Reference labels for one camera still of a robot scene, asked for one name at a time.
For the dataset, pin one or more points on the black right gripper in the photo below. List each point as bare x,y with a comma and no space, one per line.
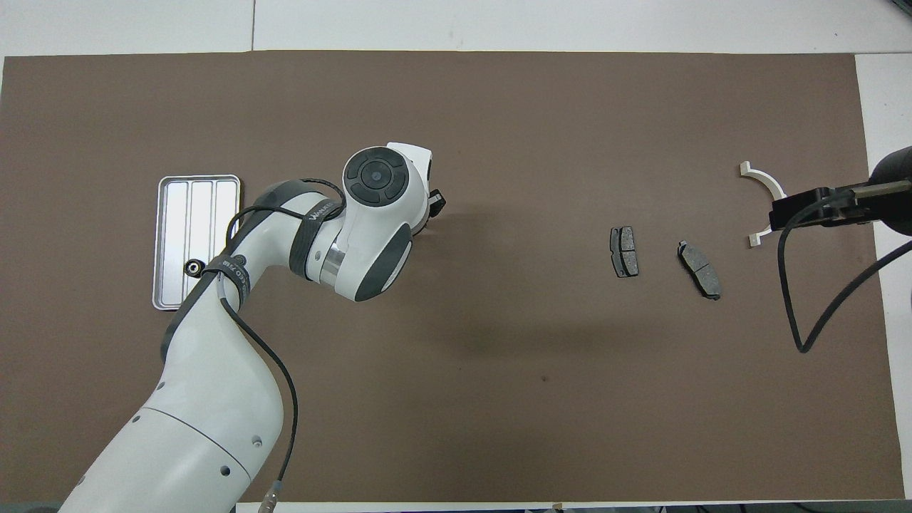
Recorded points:
894,192

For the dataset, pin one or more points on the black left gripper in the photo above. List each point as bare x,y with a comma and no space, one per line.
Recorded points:
436,203

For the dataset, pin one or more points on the large black bearing gear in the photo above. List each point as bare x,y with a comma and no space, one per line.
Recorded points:
192,268

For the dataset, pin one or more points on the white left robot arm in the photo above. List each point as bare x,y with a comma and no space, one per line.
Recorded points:
214,399

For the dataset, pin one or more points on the silver metal tray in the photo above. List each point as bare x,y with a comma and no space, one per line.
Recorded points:
178,228

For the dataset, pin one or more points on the long dark grey brake pad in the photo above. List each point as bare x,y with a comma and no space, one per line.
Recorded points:
700,271

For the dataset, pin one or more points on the brown table mat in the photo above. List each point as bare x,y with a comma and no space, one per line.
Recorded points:
499,342

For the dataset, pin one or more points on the short dark grey brake pad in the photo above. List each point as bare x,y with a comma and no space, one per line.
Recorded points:
624,251

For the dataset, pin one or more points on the white semicircular plastic bracket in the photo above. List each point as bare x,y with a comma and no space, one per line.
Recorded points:
762,176

